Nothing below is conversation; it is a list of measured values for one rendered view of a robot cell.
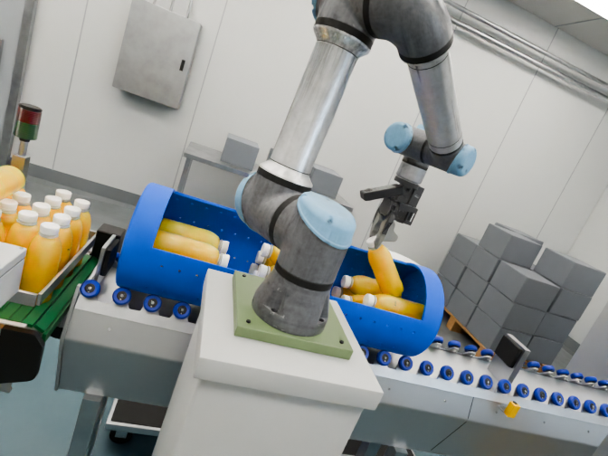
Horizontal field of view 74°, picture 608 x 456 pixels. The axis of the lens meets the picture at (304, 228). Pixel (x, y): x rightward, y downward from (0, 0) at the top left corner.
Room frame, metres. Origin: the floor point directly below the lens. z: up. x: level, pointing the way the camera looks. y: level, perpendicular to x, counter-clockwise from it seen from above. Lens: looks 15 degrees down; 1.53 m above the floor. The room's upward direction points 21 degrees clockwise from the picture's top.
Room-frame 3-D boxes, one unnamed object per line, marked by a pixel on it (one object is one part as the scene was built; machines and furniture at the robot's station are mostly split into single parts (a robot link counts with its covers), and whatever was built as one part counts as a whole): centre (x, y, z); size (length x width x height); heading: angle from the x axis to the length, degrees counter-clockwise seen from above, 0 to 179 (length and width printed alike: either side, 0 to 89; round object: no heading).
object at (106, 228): (1.16, 0.55, 0.95); 0.10 x 0.07 x 0.10; 15
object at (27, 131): (1.23, 0.92, 1.18); 0.06 x 0.06 x 0.05
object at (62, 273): (0.96, 0.53, 0.96); 0.40 x 0.01 x 0.03; 15
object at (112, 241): (0.98, 0.46, 0.99); 0.10 x 0.02 x 0.12; 15
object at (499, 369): (1.33, -0.83, 1.00); 0.10 x 0.04 x 0.15; 15
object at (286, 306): (0.73, -0.03, 1.22); 0.15 x 0.15 x 0.10
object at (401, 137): (1.08, -0.17, 1.56); 0.11 x 0.11 x 0.08; 50
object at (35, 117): (1.23, 0.92, 1.23); 0.06 x 0.06 x 0.04
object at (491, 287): (4.25, -2.22, 0.59); 1.20 x 0.80 x 1.19; 17
